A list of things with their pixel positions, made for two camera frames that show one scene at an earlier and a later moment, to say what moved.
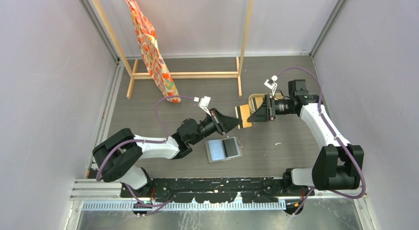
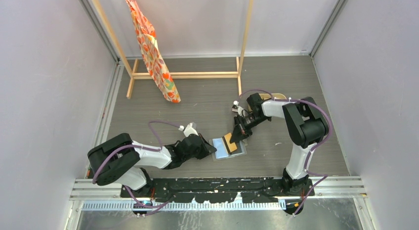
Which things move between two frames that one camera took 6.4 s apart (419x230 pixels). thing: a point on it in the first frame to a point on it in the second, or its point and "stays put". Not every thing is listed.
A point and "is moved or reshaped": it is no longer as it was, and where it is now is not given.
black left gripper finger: (223, 123) to (208, 149)
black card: (230, 147) to (239, 149)
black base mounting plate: (218, 190) stays put
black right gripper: (264, 114) to (238, 134)
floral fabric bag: (155, 61) stays put
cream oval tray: (277, 96) stays put
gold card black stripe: (242, 113) is moved or reshaped
